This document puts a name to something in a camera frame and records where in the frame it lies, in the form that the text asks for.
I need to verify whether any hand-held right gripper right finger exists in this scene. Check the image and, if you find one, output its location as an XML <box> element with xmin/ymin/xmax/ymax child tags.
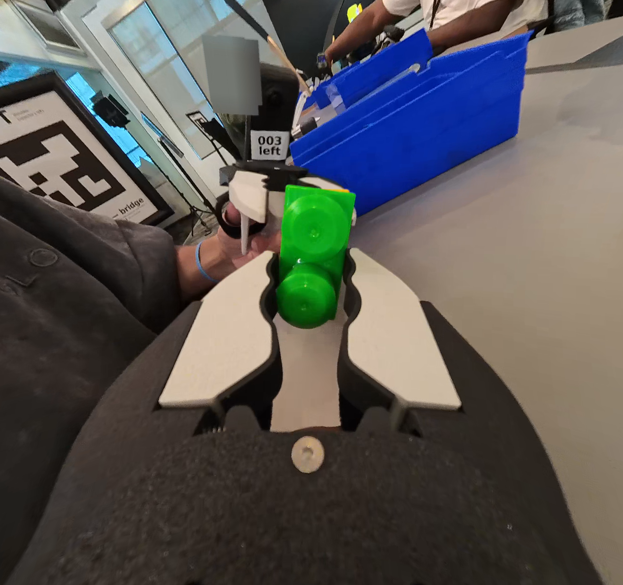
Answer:
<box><xmin>337</xmin><ymin>248</ymin><xmax>462</xmax><ymax>432</ymax></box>

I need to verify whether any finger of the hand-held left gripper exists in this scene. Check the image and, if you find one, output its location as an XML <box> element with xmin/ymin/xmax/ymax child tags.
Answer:
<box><xmin>229</xmin><ymin>171</ymin><xmax>269</xmax><ymax>224</ymax></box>
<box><xmin>306</xmin><ymin>176</ymin><xmax>359</xmax><ymax>227</ymax></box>

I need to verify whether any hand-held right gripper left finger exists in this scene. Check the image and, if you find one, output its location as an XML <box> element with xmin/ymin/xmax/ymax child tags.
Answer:
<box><xmin>159</xmin><ymin>250</ymin><xmax>284</xmax><ymax>432</ymax></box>

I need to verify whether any green two-stud block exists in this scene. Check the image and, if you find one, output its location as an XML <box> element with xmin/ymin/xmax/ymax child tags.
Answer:
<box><xmin>276</xmin><ymin>185</ymin><xmax>356</xmax><ymax>329</ymax></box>

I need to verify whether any blue plastic bin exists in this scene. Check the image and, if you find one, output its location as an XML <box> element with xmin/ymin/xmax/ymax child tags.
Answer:
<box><xmin>289</xmin><ymin>28</ymin><xmax>533</xmax><ymax>218</ymax></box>

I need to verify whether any grey desk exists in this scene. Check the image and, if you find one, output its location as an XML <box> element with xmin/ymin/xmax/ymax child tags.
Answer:
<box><xmin>270</xmin><ymin>20</ymin><xmax>623</xmax><ymax>547</ymax></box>

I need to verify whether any person's left hand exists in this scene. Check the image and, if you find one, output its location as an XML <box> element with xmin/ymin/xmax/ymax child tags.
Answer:
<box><xmin>202</xmin><ymin>231</ymin><xmax>283</xmax><ymax>284</ymax></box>

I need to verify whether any small black tag sign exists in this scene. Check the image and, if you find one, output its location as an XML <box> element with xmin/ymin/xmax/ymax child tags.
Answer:
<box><xmin>186</xmin><ymin>110</ymin><xmax>229</xmax><ymax>157</ymax></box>

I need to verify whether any blue wristband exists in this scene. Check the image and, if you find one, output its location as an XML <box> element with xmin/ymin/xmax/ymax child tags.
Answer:
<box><xmin>195</xmin><ymin>240</ymin><xmax>221</xmax><ymax>284</ymax></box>

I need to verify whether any person's dark clothing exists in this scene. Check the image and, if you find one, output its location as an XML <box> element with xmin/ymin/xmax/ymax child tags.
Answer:
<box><xmin>0</xmin><ymin>176</ymin><xmax>205</xmax><ymax>585</ymax></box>

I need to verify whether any black studio light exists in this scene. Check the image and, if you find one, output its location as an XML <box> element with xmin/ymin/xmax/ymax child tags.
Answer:
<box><xmin>92</xmin><ymin>90</ymin><xmax>131</xmax><ymax>128</ymax></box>

